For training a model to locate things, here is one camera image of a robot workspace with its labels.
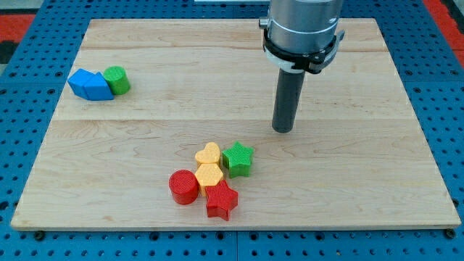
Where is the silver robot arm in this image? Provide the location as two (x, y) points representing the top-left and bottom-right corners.
(259, 0), (344, 74)

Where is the green star block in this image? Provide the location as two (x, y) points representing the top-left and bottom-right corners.
(222, 141), (254, 178)

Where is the yellow heart block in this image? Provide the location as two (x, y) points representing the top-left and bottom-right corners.
(195, 142), (220, 167)

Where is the yellow hexagon block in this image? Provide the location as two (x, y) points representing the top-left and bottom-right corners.
(194, 163), (224, 196)

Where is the red star block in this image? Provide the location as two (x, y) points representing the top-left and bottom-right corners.
(205, 180), (239, 221)

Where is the red cylinder block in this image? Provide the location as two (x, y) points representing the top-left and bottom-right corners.
(168, 170), (199, 205)

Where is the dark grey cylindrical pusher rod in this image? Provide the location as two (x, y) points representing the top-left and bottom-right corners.
(272, 70), (305, 133)

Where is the green cylinder block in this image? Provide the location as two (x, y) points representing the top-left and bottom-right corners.
(103, 66), (131, 95)

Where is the light wooden board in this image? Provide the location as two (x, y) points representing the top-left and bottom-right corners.
(11, 18), (461, 231)

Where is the blue pentagon block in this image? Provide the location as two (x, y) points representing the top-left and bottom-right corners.
(83, 72), (114, 101)

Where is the blue cube block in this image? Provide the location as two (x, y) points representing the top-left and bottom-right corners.
(67, 68), (94, 99)

